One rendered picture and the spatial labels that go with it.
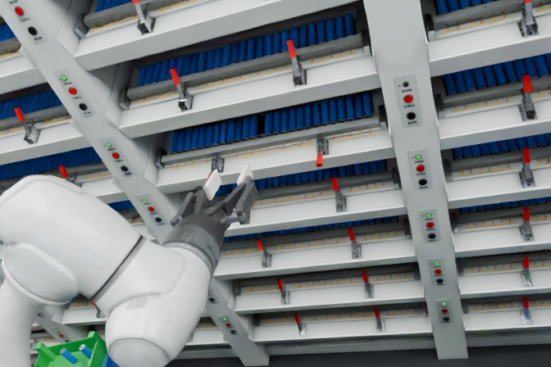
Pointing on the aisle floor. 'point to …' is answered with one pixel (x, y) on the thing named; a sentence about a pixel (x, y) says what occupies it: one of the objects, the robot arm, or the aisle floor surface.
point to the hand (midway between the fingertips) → (229, 180)
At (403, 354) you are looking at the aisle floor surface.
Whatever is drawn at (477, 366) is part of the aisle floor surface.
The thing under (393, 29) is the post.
